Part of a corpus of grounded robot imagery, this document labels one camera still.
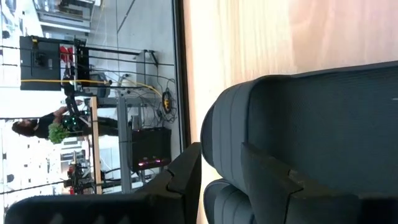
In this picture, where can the background black robot arm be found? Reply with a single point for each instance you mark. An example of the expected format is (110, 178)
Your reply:
(73, 115)

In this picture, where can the grey background desk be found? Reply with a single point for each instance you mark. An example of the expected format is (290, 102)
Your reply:
(65, 17)

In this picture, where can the small background green plant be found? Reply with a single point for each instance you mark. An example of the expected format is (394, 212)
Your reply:
(58, 133)

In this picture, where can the black background monitor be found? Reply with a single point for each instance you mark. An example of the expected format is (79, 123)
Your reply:
(40, 71)

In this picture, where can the black rubber slide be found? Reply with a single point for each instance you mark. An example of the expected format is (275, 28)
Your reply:
(326, 124)
(224, 202)

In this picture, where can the background robot with red parts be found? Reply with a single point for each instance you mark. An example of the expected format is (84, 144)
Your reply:
(77, 180)

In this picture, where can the person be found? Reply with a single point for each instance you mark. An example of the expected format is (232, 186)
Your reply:
(43, 127)

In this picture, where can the background black computer case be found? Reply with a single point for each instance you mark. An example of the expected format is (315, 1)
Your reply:
(150, 146)

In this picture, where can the black aluminium table frame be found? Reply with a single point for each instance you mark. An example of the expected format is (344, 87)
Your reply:
(178, 77)

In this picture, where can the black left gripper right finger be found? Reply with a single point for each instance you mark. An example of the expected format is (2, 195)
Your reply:
(273, 193)

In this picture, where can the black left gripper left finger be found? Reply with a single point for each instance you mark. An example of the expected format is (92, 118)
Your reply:
(189, 174)

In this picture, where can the red background object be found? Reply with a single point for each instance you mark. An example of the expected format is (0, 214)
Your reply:
(65, 54)

